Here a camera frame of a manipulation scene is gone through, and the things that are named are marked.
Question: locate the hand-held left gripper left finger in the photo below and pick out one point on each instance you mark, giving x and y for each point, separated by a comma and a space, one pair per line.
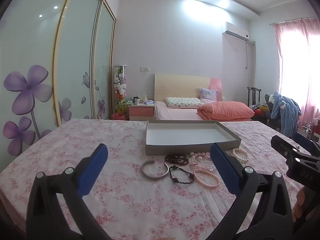
96, 165

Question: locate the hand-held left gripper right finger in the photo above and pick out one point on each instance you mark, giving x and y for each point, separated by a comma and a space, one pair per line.
225, 165

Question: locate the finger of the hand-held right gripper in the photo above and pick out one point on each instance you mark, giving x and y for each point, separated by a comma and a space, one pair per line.
306, 141
287, 148

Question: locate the grey cardboard box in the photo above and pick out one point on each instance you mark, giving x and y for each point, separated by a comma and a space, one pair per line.
185, 135

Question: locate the silver cuff bangle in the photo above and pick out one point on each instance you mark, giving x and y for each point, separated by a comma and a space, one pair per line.
152, 177

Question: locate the person's right hand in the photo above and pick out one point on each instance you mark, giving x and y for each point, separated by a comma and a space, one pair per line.
298, 205

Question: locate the blue plush garment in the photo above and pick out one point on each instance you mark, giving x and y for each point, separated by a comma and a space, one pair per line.
287, 112

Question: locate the pink floral bedsheet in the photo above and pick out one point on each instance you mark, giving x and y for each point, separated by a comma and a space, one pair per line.
120, 197

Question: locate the red bin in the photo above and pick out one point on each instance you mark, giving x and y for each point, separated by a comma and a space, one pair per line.
118, 116

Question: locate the coral folded quilt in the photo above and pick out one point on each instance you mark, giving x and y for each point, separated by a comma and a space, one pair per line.
225, 110

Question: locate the dark wooden chair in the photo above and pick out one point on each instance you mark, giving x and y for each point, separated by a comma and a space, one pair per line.
253, 96

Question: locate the pink nightstand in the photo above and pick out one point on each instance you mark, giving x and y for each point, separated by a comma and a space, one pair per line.
141, 112

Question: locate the lilac pillow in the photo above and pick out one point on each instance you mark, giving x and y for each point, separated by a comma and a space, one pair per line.
208, 95

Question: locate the bed with pink sheet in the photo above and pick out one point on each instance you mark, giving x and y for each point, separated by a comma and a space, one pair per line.
175, 113

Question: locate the patterned white pillow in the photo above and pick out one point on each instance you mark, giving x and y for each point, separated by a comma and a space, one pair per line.
183, 102

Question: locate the white mug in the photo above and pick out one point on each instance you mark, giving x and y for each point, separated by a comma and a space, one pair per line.
137, 101

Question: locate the clear tube of plush toys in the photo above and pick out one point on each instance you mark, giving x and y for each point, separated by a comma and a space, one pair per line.
120, 90

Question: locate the pink headboard panel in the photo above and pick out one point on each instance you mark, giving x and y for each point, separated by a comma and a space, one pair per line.
215, 85

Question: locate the pink curtain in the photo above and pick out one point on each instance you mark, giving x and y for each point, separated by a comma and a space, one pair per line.
282, 55

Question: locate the beige wooden headboard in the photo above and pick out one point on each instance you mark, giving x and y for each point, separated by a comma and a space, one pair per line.
180, 85

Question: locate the floral glass wardrobe door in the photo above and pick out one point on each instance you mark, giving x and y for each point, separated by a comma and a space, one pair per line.
30, 55
103, 67
75, 55

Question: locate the air conditioner pipe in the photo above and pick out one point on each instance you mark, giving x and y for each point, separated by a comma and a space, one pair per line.
247, 55

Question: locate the white air conditioner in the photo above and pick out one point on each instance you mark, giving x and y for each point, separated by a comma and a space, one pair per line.
236, 31

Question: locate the wall switch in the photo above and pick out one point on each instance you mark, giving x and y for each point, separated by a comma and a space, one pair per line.
145, 68

